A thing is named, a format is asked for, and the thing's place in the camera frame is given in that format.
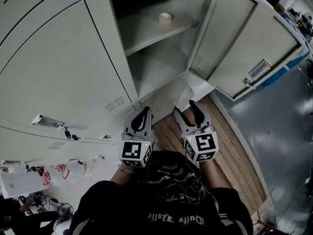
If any locker door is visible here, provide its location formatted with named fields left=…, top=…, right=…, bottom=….
left=187, top=0, right=306, bottom=101

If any person's right forearm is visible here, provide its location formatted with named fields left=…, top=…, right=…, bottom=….
left=198, top=161, right=222, bottom=189

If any black cable tangle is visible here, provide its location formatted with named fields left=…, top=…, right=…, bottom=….
left=24, top=194, right=74, bottom=218

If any blue wrapped bundle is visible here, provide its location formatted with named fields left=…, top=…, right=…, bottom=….
left=260, top=45, right=311, bottom=88

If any person's left forearm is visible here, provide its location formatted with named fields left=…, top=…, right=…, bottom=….
left=109, top=171, right=134, bottom=183

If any grey metal locker cabinet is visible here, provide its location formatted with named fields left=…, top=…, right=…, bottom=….
left=0, top=0, right=309, bottom=171

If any black car key fob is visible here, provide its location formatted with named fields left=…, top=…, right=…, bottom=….
left=64, top=128, right=81, bottom=141

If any white cardboard box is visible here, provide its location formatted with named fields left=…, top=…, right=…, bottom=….
left=0, top=171, right=47, bottom=199

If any pale bead bracelet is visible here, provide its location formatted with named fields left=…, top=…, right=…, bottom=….
left=117, top=164, right=134, bottom=174

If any wooden plank platform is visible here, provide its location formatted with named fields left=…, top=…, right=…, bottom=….
left=153, top=94, right=267, bottom=215

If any white round device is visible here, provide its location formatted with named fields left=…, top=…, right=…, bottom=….
left=54, top=215, right=74, bottom=235

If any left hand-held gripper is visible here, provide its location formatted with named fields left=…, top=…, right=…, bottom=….
left=119, top=106, right=154, bottom=168

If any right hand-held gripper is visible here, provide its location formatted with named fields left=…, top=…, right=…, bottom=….
left=173, top=100, right=219, bottom=165

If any person's black printed shirt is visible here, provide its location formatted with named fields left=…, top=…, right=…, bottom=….
left=69, top=150, right=254, bottom=235

